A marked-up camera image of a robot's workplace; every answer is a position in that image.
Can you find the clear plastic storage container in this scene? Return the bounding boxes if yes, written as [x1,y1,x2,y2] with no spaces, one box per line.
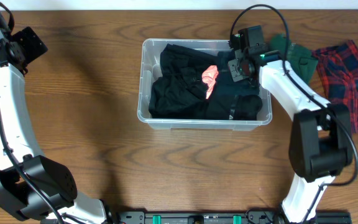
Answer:
[137,39,273,131]

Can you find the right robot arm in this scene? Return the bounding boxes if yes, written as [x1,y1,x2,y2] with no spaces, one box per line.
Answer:
[228,26,358,223]

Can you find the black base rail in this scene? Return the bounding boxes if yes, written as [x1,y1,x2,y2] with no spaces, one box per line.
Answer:
[116,210,352,224]

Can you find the dark green garment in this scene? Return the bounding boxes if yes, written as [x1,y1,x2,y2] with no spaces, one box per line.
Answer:
[269,34,318,84]

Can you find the red navy plaid shirt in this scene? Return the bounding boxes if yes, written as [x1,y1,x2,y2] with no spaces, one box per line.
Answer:
[312,40,358,133]

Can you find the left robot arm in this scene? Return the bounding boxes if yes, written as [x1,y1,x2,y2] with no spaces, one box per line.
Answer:
[0,2,113,223]

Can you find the pink garment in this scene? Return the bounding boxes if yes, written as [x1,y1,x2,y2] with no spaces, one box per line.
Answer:
[201,65,219,99]

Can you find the small black garment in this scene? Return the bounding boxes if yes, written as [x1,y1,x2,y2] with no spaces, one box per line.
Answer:
[205,93,264,121]

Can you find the large black garment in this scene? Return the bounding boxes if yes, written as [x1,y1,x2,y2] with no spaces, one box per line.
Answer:
[149,44,216,119]

